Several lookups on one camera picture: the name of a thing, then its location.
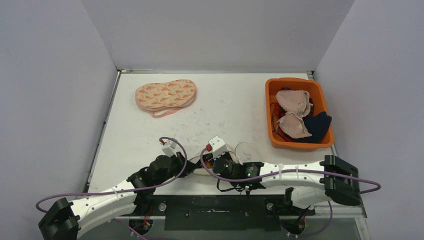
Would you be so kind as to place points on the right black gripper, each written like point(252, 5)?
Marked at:
point(210, 160)

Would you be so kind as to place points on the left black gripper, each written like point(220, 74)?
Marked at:
point(180, 160)

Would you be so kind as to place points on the round white mesh laundry bag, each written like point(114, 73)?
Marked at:
point(242, 152)

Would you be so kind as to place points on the floral mesh laundry bag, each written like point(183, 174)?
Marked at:
point(166, 98)

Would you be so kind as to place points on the beige pink lace bra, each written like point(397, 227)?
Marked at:
point(296, 104)

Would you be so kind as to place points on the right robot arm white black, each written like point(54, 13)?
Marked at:
point(307, 184)

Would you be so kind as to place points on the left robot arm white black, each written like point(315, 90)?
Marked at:
point(69, 220)

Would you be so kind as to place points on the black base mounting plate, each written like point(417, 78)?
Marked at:
point(216, 213)

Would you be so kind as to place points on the maroon garment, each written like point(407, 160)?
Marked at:
point(285, 88)

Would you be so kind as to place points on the navy blue garment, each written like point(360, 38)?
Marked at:
point(317, 126)

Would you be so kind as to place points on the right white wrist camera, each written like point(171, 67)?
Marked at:
point(217, 147)

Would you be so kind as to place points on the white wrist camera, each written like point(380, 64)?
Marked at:
point(217, 147)
point(169, 147)

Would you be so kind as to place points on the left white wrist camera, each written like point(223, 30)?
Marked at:
point(169, 147)

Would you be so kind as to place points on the red black strappy garment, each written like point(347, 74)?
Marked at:
point(277, 112)

